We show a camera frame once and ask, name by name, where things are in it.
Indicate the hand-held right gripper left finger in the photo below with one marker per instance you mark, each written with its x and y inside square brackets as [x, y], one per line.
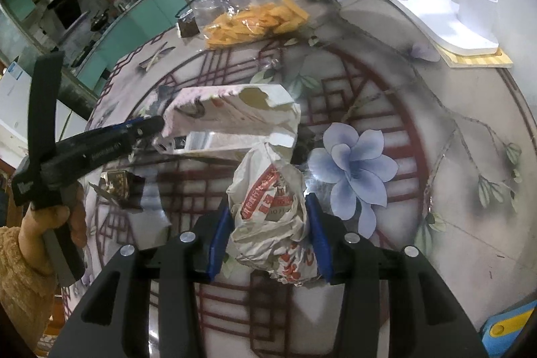
[220, 240]

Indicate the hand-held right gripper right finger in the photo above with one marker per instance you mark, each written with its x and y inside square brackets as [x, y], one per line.
[321, 240]

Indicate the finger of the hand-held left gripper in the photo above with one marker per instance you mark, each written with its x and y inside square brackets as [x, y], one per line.
[147, 125]

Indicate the white paper bag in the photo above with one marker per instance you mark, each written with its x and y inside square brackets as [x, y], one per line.
[268, 207]

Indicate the white carton box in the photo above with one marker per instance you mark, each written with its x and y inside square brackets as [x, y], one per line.
[226, 119]

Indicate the person's left forearm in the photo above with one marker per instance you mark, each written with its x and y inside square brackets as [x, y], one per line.
[21, 291]

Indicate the person's left hand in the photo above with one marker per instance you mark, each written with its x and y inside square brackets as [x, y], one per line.
[42, 223]

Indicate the brown foil wrapper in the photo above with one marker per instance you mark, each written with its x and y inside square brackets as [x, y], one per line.
[119, 184]

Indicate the white refrigerator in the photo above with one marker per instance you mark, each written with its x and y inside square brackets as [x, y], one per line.
[12, 106]

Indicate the teal kitchen cabinets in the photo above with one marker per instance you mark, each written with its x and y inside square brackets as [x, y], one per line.
[142, 14]

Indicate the black wok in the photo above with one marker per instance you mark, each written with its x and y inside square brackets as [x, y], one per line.
[100, 21]

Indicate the black range hood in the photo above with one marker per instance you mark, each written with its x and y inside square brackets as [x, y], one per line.
[65, 5]

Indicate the blue plastic toy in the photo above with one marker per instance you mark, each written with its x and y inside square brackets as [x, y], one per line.
[509, 330]

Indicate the bamboo board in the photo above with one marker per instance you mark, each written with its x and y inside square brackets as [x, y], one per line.
[474, 59]

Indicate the white cup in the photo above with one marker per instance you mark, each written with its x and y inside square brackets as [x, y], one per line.
[478, 10]

